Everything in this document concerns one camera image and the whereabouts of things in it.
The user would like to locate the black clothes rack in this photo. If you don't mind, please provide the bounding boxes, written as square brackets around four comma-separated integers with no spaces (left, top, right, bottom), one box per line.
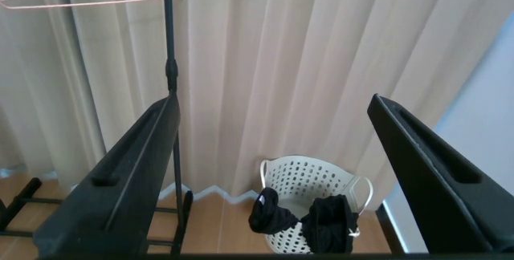
[0,0,194,255]

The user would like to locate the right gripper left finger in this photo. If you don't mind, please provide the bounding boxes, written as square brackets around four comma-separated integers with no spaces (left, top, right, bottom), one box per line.
[32,94,182,256]

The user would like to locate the beige curtain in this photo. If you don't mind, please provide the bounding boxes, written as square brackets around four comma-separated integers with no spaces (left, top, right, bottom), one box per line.
[0,0,514,213]

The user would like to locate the white laundry basket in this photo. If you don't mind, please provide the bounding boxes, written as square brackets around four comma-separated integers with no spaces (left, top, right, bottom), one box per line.
[259,155,374,254]

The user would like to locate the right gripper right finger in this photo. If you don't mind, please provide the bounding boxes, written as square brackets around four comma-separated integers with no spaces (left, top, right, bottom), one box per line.
[366,93,514,254]

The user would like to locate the black shorts with white cord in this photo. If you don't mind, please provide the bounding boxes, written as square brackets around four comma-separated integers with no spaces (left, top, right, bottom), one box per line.
[300,193,361,254]

